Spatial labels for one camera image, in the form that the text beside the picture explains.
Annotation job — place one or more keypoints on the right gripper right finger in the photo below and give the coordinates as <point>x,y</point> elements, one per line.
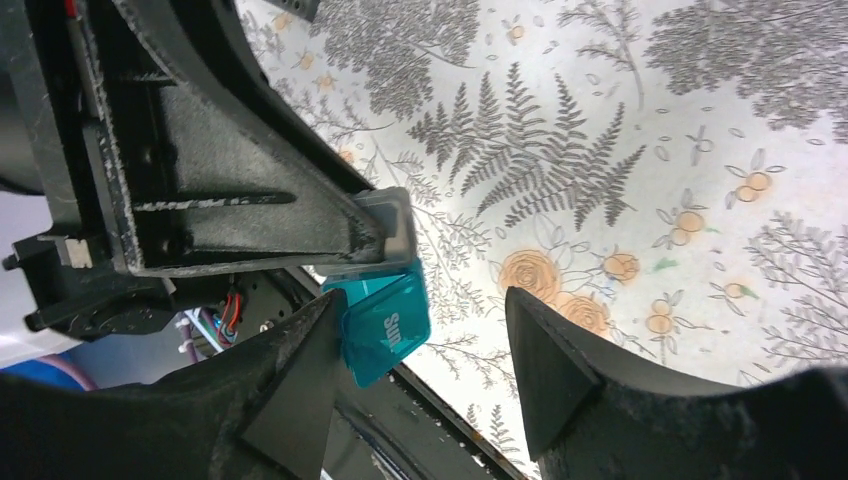
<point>594,410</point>

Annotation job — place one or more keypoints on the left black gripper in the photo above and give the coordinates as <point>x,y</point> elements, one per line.
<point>169,165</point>

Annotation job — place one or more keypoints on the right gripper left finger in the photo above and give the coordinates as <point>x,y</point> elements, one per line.
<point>259,410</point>

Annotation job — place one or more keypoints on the floral table mat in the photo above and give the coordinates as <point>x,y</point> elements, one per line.
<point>670,175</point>

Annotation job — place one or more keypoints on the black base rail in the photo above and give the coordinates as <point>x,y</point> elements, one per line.
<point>399,428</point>

